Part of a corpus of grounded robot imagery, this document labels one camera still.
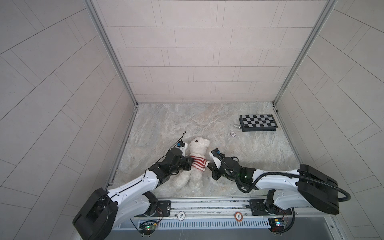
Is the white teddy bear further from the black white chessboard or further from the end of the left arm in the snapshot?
the black white chessboard

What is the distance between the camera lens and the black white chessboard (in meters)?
1.01

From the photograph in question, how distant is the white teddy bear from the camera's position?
717 mm
